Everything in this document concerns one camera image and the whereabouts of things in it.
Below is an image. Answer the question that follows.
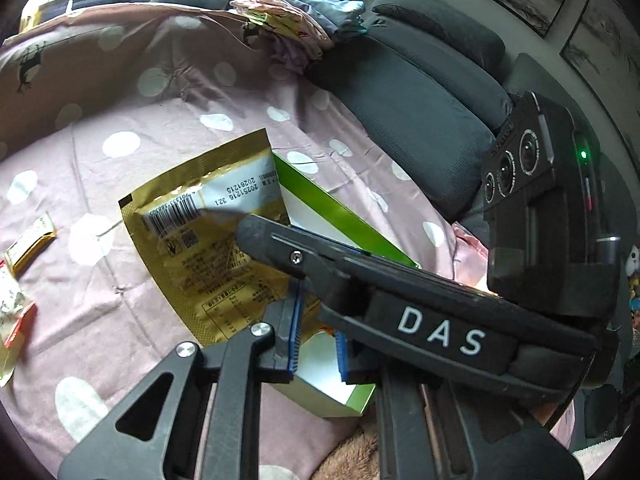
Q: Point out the green cardboard box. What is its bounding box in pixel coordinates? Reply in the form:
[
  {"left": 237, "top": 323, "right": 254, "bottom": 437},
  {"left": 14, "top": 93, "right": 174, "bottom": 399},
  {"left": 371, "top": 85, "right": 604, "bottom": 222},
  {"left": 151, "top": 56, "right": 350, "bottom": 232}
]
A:
[{"left": 274, "top": 156, "right": 417, "bottom": 418}]

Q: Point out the orange red snack packet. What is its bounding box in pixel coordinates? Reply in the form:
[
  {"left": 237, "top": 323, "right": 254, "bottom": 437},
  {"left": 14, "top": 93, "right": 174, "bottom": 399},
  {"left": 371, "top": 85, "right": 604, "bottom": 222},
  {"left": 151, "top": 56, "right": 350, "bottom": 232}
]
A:
[{"left": 0, "top": 261, "right": 35, "bottom": 388}]

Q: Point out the dark grey sofa cushion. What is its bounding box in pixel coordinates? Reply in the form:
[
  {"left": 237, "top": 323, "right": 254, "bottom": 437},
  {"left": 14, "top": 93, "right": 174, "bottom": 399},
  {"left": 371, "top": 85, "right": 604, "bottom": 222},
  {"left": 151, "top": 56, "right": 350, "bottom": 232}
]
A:
[{"left": 306, "top": 0, "right": 512, "bottom": 221}]

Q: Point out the gold snack bar wrapper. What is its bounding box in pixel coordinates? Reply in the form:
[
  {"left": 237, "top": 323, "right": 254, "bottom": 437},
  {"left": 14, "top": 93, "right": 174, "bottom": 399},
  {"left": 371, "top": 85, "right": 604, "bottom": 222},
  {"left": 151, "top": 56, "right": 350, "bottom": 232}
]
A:
[{"left": 3, "top": 212, "right": 56, "bottom": 278}]

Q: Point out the black camera unit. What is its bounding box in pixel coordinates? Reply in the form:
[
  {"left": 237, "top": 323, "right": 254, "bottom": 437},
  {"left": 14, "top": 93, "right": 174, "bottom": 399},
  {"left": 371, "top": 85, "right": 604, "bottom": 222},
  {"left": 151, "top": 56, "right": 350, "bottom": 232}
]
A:
[{"left": 483, "top": 91, "right": 620, "bottom": 318}]

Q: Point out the pink polka dot cloth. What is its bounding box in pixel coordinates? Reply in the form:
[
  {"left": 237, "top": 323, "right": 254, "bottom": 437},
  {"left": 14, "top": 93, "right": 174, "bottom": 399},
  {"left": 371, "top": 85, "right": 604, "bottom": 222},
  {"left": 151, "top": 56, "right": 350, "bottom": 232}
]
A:
[{"left": 1, "top": 4, "right": 487, "bottom": 472}]

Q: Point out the yellow snack pouch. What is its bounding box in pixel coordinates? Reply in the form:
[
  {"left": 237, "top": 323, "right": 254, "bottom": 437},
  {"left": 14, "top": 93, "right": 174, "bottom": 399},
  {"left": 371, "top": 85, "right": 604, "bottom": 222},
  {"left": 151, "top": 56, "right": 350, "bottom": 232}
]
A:
[{"left": 118, "top": 128, "right": 327, "bottom": 348}]

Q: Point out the folded clothes pile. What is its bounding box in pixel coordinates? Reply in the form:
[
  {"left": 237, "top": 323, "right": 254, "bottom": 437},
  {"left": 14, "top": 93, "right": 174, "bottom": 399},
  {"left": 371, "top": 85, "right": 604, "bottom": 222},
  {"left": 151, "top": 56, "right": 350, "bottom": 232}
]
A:
[{"left": 231, "top": 0, "right": 368, "bottom": 74}]

